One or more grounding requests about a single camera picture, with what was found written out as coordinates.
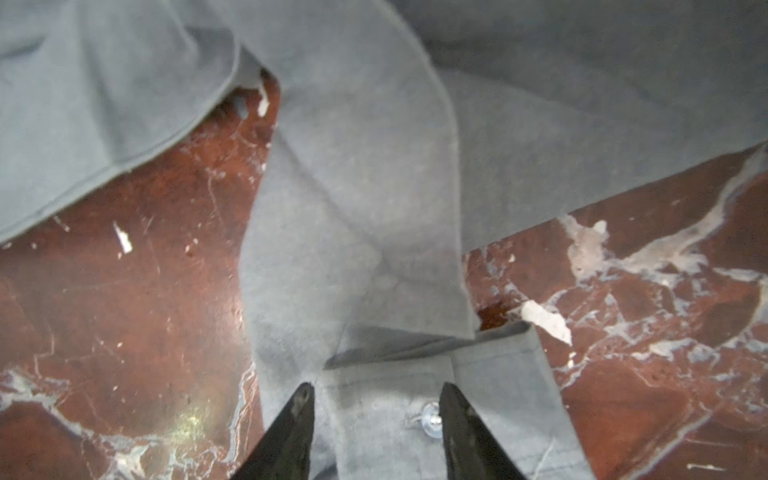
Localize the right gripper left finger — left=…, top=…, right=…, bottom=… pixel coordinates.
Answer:
left=230, top=382, right=315, bottom=480

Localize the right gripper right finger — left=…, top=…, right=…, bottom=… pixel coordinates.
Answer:
left=439, top=382, right=526, bottom=480

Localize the grey long sleeve shirt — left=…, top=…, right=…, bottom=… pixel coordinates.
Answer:
left=1, top=1, right=767, bottom=479

